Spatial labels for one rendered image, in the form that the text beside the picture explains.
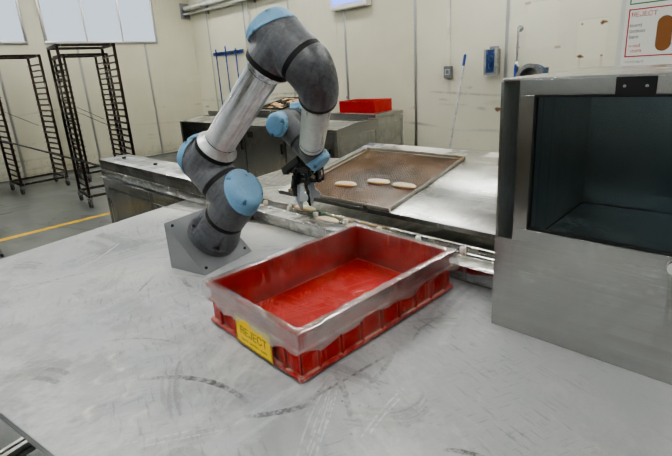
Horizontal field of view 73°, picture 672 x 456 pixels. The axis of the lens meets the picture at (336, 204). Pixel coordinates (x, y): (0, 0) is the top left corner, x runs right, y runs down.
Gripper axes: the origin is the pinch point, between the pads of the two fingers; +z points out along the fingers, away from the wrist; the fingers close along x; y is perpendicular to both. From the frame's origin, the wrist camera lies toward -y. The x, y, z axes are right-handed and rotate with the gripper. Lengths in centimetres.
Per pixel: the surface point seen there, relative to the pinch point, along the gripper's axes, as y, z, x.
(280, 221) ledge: -3.1, 4.6, -9.0
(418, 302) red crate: 66, 5, -27
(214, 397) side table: 55, 7, -71
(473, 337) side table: 80, 7, -29
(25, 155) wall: -700, 52, 60
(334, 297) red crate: 47, 7, -34
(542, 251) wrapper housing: 89, -11, -22
